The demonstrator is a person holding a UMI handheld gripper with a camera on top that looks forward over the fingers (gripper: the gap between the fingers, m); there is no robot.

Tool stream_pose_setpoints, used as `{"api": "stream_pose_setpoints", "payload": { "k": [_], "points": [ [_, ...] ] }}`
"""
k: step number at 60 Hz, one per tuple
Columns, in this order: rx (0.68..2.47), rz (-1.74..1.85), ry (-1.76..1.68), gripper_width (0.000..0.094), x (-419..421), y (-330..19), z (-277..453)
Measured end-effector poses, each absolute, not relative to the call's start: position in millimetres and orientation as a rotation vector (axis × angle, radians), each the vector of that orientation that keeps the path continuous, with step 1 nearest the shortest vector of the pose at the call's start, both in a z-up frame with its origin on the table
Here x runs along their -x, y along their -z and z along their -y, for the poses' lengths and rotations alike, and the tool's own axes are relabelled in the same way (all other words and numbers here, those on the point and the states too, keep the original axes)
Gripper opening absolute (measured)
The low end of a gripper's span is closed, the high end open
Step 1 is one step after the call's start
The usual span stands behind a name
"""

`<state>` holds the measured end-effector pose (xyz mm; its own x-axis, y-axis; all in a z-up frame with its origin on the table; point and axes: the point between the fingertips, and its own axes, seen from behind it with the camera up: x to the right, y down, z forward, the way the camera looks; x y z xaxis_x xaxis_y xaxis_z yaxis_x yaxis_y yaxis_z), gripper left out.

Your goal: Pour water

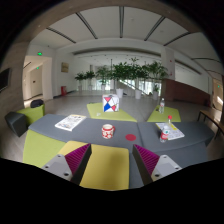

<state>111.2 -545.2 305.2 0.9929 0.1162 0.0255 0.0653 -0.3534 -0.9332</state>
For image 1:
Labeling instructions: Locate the magazine on left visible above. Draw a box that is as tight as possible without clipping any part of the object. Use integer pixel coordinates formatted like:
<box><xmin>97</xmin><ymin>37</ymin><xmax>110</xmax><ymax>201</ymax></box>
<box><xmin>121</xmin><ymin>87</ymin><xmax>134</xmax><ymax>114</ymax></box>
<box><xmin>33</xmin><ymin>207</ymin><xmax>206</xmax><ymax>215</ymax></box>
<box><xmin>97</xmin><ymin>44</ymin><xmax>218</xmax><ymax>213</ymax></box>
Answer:
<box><xmin>55</xmin><ymin>115</ymin><xmax>86</xmax><ymax>131</ymax></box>

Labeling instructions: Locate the water bottle with red cap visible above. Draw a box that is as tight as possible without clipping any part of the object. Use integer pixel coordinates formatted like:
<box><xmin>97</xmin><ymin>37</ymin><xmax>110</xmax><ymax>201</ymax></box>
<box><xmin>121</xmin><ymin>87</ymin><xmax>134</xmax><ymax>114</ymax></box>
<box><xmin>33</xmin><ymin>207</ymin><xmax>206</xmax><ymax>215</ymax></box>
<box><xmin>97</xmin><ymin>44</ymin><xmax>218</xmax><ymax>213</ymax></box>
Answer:
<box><xmin>160</xmin><ymin>115</ymin><xmax>172</xmax><ymax>143</ymax></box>

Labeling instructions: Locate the wooden bench right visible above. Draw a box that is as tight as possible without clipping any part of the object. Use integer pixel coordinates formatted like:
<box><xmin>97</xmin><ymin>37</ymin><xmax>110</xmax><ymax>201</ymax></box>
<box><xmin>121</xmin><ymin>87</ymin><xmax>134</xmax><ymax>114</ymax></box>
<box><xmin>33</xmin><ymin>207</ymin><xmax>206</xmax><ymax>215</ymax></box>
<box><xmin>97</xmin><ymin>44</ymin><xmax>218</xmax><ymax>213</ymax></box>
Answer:
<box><xmin>197</xmin><ymin>110</ymin><xmax>224</xmax><ymax>139</ymax></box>

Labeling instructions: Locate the wall-mounted black screen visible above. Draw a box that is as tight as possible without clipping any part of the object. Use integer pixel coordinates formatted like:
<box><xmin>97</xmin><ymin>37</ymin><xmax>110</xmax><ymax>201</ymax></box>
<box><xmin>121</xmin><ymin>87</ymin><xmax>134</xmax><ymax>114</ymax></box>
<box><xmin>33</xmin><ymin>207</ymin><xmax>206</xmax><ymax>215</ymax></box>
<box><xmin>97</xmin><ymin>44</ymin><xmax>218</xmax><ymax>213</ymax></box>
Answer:
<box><xmin>0</xmin><ymin>68</ymin><xmax>11</xmax><ymax>92</ymax></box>

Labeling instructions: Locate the red blue white cube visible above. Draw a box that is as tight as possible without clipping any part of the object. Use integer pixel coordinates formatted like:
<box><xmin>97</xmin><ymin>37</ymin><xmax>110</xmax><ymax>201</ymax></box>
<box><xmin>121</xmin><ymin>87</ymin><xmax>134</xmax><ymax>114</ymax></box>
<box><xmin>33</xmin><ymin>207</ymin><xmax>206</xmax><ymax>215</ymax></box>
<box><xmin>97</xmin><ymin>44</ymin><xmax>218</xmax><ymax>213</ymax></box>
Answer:
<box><xmin>102</xmin><ymin>94</ymin><xmax>119</xmax><ymax>112</ymax></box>

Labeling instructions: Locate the dark grey cube stool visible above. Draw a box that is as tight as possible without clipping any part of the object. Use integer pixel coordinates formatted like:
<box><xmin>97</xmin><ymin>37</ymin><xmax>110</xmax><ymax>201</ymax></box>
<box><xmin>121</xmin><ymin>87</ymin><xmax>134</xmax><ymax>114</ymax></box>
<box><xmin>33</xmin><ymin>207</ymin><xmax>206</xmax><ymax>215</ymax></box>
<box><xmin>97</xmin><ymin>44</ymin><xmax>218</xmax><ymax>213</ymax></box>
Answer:
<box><xmin>5</xmin><ymin>112</ymin><xmax>27</xmax><ymax>137</ymax></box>

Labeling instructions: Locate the red bin by wall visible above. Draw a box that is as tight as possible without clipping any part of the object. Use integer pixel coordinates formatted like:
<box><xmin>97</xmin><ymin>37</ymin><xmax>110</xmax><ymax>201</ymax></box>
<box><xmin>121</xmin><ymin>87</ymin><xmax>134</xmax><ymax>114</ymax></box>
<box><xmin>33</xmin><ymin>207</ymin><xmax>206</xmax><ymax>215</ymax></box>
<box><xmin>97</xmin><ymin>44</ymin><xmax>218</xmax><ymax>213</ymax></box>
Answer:
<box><xmin>61</xmin><ymin>86</ymin><xmax>67</xmax><ymax>96</ymax></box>

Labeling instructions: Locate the red and white mug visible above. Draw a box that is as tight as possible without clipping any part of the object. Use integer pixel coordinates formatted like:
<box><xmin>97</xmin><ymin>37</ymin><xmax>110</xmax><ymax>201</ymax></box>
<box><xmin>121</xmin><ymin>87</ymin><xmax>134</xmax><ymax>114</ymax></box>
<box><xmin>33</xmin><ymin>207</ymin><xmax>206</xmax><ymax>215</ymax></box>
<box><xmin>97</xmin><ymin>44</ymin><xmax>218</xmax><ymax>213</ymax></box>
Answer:
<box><xmin>102</xmin><ymin>124</ymin><xmax>115</xmax><ymax>139</ymax></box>

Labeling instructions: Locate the green ottoman far centre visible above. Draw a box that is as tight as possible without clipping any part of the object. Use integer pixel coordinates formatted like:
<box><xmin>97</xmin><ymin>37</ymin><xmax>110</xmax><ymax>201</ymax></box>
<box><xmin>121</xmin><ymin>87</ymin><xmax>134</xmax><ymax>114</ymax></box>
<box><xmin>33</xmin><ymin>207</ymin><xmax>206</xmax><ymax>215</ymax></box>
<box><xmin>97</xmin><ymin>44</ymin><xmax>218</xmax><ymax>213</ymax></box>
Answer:
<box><xmin>87</xmin><ymin>103</ymin><xmax>136</xmax><ymax>122</ymax></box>

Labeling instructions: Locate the potted plant white pot right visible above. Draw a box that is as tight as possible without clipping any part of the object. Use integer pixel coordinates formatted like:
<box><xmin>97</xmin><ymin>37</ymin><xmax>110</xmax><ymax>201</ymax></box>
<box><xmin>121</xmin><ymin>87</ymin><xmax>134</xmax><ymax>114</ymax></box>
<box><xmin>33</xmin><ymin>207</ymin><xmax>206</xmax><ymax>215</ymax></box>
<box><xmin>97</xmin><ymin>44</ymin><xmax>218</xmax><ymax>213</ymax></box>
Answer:
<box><xmin>130</xmin><ymin>57</ymin><xmax>148</xmax><ymax>99</ymax></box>

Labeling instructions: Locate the black bag on ottoman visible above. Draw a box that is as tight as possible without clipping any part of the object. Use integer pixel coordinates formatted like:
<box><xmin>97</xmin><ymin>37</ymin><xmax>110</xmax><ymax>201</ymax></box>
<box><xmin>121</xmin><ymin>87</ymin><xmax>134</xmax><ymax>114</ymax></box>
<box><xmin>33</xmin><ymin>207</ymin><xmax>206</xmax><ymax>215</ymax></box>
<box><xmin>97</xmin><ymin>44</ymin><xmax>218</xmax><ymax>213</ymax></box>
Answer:
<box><xmin>30</xmin><ymin>99</ymin><xmax>44</xmax><ymax>108</ymax></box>

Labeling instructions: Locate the clear water bottle far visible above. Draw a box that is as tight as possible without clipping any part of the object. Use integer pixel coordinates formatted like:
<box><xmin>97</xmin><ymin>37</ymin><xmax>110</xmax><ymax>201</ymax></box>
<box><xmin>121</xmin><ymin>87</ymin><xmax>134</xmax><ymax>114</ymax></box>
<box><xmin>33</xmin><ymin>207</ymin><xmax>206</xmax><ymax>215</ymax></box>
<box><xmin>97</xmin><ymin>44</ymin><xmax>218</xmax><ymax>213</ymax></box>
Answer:
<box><xmin>159</xmin><ymin>98</ymin><xmax>165</xmax><ymax>114</ymax></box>

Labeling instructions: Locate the potted plant white pot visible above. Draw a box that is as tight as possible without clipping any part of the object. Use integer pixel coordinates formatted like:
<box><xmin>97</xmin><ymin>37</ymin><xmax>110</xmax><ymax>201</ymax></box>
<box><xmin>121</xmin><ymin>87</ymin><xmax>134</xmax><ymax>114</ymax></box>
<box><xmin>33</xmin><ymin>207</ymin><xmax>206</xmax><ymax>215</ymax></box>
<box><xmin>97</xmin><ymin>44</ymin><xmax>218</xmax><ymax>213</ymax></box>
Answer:
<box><xmin>112</xmin><ymin>62</ymin><xmax>131</xmax><ymax>98</ymax></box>
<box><xmin>130</xmin><ymin>57</ymin><xmax>148</xmax><ymax>99</ymax></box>

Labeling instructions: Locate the potted plant far left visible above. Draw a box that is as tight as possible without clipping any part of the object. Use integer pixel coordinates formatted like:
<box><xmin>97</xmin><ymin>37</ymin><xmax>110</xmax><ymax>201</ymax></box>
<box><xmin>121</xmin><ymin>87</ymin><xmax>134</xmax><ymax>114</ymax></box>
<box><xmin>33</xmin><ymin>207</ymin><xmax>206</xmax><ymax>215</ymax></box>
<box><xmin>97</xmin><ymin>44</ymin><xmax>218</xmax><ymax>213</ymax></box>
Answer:
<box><xmin>75</xmin><ymin>72</ymin><xmax>86</xmax><ymax>92</ymax></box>

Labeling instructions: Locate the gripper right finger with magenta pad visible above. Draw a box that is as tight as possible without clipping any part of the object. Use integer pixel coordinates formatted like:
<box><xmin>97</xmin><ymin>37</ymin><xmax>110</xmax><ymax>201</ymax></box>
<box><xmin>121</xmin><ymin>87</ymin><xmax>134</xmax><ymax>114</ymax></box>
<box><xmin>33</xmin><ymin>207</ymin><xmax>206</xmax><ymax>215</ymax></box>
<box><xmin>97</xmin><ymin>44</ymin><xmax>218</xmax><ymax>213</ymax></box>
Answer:
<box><xmin>132</xmin><ymin>144</ymin><xmax>181</xmax><ymax>185</ymax></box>

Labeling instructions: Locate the green ottoman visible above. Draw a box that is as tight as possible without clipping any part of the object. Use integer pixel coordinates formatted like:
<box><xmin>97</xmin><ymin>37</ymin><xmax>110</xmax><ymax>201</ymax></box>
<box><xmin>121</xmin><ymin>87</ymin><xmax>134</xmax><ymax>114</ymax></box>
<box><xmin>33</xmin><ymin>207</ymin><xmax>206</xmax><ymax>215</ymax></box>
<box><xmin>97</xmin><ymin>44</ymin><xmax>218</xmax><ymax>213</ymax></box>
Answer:
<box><xmin>18</xmin><ymin>105</ymin><xmax>45</xmax><ymax>125</ymax></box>
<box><xmin>87</xmin><ymin>103</ymin><xmax>136</xmax><ymax>122</ymax></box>
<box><xmin>148</xmin><ymin>106</ymin><xmax>181</xmax><ymax>122</ymax></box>

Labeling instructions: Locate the red round coaster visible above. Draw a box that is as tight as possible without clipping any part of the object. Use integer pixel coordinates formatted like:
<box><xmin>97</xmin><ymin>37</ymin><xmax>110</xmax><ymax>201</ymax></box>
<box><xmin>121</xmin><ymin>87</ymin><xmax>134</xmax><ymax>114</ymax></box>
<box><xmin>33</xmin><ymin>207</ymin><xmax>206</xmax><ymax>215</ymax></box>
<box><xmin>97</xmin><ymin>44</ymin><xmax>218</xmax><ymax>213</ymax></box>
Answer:
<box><xmin>125</xmin><ymin>134</ymin><xmax>136</xmax><ymax>141</ymax></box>

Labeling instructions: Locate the yellow seat cushion near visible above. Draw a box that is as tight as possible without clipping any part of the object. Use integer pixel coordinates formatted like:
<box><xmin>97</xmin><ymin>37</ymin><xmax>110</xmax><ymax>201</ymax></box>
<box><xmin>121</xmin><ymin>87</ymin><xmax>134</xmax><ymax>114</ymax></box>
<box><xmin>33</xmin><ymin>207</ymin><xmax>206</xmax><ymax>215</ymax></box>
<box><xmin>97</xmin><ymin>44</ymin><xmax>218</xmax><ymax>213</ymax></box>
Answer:
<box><xmin>59</xmin><ymin>141</ymin><xmax>129</xmax><ymax>190</ymax></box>

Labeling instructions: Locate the potted plant white pot centre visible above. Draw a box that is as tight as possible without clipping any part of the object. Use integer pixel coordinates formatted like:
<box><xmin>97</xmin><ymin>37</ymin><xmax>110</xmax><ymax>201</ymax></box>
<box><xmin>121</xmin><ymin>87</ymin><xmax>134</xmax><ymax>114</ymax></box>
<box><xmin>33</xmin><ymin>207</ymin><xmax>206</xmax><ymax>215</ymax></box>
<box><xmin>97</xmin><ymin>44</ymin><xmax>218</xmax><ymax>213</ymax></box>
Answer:
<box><xmin>112</xmin><ymin>62</ymin><xmax>131</xmax><ymax>98</ymax></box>

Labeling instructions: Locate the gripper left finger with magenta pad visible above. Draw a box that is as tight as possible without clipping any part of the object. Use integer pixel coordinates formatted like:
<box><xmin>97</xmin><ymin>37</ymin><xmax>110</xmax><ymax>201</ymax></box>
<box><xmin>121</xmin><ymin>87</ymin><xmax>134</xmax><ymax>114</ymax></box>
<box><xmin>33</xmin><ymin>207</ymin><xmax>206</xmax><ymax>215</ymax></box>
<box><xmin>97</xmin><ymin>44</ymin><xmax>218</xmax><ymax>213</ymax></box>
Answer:
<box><xmin>42</xmin><ymin>144</ymin><xmax>92</xmax><ymax>185</ymax></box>

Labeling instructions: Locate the green seat cushion left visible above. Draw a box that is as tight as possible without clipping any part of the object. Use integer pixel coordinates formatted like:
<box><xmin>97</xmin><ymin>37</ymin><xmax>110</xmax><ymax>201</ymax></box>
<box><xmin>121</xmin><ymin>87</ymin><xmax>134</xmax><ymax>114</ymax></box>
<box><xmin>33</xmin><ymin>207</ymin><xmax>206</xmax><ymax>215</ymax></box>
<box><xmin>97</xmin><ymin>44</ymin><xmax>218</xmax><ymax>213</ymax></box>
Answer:
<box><xmin>23</xmin><ymin>130</ymin><xmax>65</xmax><ymax>168</ymax></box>

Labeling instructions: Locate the green ottoman far left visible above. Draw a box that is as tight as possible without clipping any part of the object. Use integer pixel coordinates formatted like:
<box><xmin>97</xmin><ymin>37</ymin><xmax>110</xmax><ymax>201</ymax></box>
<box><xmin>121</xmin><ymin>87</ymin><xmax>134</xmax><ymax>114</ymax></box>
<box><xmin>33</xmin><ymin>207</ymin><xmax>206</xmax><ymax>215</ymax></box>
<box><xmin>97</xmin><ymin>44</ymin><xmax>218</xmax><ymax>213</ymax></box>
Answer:
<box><xmin>18</xmin><ymin>105</ymin><xmax>45</xmax><ymax>125</ymax></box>

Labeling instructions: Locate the grey modular sofa bench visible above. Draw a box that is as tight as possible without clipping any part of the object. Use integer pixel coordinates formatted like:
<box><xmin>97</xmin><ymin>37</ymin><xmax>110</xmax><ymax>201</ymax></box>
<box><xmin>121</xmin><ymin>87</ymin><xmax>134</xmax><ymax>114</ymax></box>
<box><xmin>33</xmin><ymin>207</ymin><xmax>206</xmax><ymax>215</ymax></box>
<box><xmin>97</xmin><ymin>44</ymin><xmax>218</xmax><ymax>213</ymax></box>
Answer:
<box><xmin>28</xmin><ymin>114</ymin><xmax>214</xmax><ymax>188</ymax></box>

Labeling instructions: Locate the green ottoman far right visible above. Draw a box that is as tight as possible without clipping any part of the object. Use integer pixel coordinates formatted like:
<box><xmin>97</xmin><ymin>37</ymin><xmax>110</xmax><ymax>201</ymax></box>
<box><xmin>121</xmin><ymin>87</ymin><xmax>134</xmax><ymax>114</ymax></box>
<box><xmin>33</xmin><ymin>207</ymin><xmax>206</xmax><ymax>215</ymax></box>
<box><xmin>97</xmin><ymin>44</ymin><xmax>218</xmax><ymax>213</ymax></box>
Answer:
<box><xmin>148</xmin><ymin>106</ymin><xmax>181</xmax><ymax>122</ymax></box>

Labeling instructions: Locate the framed wall notice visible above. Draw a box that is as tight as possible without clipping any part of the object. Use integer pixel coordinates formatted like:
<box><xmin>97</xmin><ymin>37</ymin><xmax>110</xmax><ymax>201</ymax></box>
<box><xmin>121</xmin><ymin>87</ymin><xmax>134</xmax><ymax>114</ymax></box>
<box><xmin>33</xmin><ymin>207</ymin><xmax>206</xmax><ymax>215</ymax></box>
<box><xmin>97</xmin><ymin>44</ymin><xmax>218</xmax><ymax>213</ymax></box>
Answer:
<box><xmin>61</xmin><ymin>62</ymin><xmax>69</xmax><ymax>73</ymax></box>

